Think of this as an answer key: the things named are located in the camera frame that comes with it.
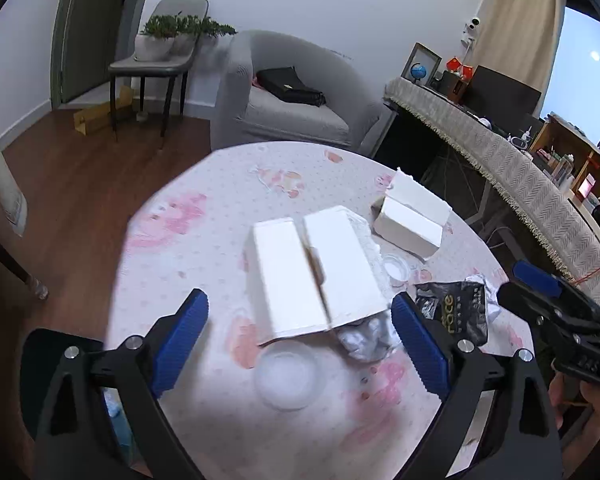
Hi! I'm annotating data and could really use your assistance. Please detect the black face snack bag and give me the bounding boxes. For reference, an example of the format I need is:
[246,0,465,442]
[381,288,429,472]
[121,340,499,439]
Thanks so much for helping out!
[415,281,488,347]

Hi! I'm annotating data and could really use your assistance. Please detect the silver foil ball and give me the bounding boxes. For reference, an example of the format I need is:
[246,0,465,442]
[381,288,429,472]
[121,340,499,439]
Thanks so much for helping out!
[335,311,401,363]

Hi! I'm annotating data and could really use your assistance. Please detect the white tissue box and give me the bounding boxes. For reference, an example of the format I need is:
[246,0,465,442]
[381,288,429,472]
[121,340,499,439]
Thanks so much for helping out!
[372,169,452,261]

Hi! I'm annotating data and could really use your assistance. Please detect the white cardboard box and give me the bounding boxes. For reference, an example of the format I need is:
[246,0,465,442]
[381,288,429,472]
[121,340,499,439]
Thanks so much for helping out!
[245,206,391,346]

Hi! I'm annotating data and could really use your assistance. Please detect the person's right hand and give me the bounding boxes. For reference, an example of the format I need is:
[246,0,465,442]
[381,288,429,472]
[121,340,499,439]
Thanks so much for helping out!
[548,372,600,451]

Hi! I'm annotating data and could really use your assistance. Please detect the beige fringed sideboard cloth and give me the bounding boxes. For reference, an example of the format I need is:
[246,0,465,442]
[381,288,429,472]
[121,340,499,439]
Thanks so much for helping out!
[385,77,600,305]

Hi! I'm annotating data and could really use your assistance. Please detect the wooden bookshelf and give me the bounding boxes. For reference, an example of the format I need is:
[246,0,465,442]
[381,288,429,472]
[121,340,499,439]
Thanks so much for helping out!
[529,113,600,242]

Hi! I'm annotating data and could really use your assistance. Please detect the white plastic lid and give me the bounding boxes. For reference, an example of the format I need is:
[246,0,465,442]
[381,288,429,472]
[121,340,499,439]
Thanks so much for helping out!
[382,255,411,288]

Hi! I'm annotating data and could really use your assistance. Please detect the pink cartoon round tablecloth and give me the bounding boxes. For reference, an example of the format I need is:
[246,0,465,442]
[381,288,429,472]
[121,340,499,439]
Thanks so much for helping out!
[101,140,537,480]

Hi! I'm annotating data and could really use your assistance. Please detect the clear plastic cup lid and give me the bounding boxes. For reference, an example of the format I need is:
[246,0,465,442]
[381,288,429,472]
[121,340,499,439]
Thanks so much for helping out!
[254,340,325,411]

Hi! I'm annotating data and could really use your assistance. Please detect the black computer monitor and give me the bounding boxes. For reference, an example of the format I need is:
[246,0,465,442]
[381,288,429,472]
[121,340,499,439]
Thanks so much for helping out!
[458,66,541,134]

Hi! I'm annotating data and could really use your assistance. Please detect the small blue globe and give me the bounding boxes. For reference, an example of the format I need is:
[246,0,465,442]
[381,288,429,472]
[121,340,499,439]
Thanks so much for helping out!
[408,63,428,84]

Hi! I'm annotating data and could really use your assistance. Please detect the cardboard box on floor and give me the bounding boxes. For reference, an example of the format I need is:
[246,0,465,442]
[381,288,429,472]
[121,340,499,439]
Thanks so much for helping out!
[73,86,134,136]

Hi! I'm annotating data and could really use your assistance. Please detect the beige curtain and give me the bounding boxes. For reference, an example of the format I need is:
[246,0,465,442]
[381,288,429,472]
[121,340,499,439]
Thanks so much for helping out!
[468,0,566,92]

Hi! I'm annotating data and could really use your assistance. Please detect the framed picture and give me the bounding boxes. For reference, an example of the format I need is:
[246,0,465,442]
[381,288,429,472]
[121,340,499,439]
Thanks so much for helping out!
[401,42,442,87]

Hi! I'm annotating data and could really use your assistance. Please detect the black bag on armchair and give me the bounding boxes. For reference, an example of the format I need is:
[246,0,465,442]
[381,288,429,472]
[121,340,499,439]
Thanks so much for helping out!
[256,67,326,107]

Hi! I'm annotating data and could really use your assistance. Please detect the grey armchair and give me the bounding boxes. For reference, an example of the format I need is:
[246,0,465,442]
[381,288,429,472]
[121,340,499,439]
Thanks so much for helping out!
[210,30,387,155]

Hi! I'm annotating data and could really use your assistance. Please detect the grey dining chair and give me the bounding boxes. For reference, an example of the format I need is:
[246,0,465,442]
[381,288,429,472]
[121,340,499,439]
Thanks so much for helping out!
[108,0,209,141]

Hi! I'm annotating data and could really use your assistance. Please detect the potted green plant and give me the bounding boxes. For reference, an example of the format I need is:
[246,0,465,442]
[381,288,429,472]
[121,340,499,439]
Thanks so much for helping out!
[133,12,237,62]

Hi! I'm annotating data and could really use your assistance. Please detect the grey door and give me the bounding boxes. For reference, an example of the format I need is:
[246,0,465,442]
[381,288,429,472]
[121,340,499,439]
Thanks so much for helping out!
[50,0,146,108]

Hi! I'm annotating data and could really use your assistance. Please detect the white security camera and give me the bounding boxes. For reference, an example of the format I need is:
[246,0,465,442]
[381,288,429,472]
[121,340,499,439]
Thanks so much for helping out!
[460,16,481,48]

